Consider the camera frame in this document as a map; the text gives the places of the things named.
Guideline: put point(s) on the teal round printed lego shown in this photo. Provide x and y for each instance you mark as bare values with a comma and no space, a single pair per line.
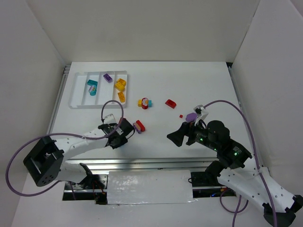
93,90

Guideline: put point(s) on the yellow lego brick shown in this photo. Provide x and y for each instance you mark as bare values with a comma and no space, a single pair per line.
122,81
121,97

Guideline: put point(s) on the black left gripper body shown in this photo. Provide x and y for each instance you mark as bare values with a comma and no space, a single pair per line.
128,129

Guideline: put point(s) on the yellow red blue lego cluster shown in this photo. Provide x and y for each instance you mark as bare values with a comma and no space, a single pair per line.
144,103

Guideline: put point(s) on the yellow lego brick in tray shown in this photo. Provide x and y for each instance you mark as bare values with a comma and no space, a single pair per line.
121,97

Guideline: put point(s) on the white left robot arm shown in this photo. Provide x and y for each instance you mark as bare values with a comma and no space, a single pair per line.
48,160

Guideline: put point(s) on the purple rounded lego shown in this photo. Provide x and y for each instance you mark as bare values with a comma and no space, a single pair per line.
191,117

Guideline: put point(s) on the yellow round printed lego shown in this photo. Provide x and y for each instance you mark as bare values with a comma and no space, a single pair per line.
119,86

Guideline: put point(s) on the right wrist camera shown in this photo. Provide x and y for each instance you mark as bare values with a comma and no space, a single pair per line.
201,112

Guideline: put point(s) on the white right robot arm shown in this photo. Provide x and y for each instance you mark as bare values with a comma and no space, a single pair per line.
236,169

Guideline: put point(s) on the white divided sorting tray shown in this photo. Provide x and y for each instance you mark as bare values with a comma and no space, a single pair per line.
80,97

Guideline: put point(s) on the red and purple lego stack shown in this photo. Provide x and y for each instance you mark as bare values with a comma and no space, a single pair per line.
139,127

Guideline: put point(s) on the red sloped lego brick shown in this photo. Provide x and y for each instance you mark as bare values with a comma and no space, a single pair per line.
171,103

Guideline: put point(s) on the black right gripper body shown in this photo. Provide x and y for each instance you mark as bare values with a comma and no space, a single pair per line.
188,133

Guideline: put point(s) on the teal lego brick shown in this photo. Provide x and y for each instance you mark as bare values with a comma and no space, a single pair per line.
92,83

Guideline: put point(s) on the aluminium front rail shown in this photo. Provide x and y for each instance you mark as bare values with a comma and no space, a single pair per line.
103,166

